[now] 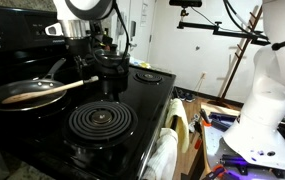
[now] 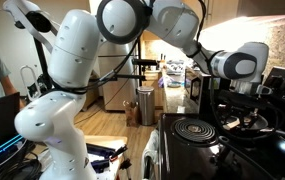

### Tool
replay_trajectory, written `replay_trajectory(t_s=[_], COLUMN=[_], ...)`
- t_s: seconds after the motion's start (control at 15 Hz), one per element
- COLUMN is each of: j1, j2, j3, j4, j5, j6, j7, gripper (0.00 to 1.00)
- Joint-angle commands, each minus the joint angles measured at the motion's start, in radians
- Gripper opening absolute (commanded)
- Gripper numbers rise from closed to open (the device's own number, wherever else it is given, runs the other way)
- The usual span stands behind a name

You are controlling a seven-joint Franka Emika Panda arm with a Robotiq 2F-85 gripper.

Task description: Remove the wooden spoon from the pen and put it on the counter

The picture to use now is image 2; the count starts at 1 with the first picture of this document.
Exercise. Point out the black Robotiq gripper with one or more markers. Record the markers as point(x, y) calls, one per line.
point(240, 100)

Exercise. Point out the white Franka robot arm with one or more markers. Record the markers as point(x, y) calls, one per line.
point(72, 50)

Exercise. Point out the black frying pan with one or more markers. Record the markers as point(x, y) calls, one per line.
point(263, 122)

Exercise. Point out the black microwave oven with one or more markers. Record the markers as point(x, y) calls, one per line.
point(195, 90)

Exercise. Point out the large coil burner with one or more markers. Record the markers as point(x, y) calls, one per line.
point(185, 128)

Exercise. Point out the black electric stove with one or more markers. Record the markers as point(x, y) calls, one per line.
point(188, 160)

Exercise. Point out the silver countertop appliance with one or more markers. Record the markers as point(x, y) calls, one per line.
point(176, 67)

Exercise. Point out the purple bag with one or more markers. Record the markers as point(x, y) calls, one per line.
point(163, 81)

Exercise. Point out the white kitchen towel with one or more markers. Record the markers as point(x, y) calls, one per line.
point(153, 140)

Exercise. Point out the stainless steel trash can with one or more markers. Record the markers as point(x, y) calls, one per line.
point(146, 106)

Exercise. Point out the cream yellow kitchen towel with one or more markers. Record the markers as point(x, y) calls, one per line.
point(147, 166)

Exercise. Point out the stainless steel refrigerator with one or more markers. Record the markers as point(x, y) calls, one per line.
point(118, 96)

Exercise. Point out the orange black bar clamp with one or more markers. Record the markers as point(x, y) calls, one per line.
point(118, 153)
point(126, 164)

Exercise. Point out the light wooden robot table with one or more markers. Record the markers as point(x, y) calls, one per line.
point(112, 140)

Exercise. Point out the blue purple base clamp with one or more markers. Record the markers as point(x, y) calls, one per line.
point(100, 150)
point(100, 165)

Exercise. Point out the black stand pole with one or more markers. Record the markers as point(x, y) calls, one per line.
point(42, 60)

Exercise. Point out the white VR headset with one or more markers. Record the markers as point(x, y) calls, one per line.
point(37, 21)

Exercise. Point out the black box with blue light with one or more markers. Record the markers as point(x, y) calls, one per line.
point(2, 150)

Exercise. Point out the black boom mounted camera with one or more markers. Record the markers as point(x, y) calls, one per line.
point(145, 62)

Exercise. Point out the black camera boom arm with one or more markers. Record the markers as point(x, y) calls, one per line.
point(128, 77)

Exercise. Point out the white metal frame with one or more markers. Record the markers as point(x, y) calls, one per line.
point(25, 81)

